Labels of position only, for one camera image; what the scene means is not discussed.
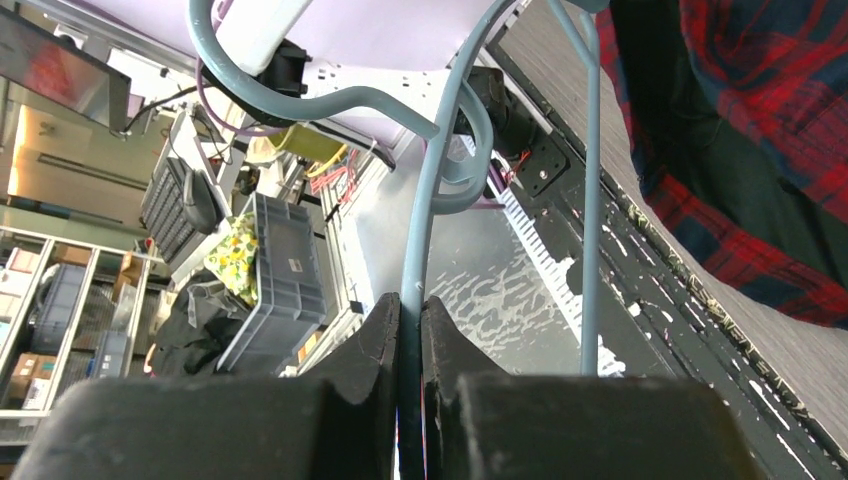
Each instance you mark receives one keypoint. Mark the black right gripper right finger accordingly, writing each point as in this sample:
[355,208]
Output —
[449,360]

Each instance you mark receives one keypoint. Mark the metal storage shelf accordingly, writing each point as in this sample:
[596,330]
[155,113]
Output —
[70,311]

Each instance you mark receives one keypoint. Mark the teal plastic hanger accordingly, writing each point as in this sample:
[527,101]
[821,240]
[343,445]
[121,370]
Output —
[452,177]

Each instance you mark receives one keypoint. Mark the black keyboard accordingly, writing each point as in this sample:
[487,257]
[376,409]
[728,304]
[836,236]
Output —
[162,212]

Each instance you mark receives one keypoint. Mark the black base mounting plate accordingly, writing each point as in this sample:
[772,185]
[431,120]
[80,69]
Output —
[655,315]

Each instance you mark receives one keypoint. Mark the grey plastic crate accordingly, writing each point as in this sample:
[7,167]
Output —
[291,303]

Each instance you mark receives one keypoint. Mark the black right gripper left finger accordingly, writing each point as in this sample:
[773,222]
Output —
[355,426]

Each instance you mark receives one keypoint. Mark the black computer monitor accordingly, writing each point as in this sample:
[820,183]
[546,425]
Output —
[59,71]

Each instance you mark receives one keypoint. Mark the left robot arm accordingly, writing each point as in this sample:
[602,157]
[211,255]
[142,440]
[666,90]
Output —
[401,48]

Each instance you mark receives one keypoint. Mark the red plaid garment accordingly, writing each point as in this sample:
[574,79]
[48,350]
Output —
[736,113]

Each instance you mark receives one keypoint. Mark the aluminium rail frame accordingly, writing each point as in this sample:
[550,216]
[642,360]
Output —
[489,268]

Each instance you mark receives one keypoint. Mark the floral yellow cloth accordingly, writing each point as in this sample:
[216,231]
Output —
[232,260]

